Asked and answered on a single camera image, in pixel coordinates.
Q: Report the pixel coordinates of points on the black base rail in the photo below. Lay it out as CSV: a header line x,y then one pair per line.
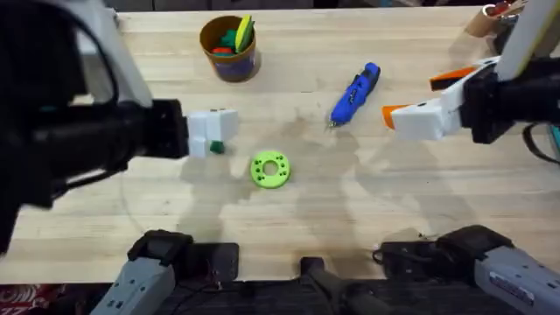
x,y
271,297

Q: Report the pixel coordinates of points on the brown tub with toys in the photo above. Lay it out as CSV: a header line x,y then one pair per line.
x,y
229,65

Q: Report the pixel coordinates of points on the small dark green toy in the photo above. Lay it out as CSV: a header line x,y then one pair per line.
x,y
217,147

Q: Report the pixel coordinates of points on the brown cardboard roll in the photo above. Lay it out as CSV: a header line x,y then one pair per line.
x,y
479,24

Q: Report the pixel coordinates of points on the red patterned cloth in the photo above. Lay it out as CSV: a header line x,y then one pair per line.
x,y
26,299

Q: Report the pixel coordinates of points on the upright flat wrist plate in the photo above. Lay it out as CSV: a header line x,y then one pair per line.
x,y
129,65
525,39

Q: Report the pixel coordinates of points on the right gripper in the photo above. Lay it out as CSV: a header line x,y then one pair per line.
x,y
485,105

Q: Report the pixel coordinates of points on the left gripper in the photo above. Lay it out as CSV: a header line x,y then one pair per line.
x,y
166,129

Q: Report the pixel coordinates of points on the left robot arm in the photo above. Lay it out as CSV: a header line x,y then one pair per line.
x,y
44,153

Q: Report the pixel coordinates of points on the blue electric screwdriver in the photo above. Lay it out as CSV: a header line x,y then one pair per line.
x,y
354,94

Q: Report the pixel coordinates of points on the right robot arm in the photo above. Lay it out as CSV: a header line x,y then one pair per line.
x,y
516,275

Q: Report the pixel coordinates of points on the green disc with holes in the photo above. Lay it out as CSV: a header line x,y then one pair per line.
x,y
280,175

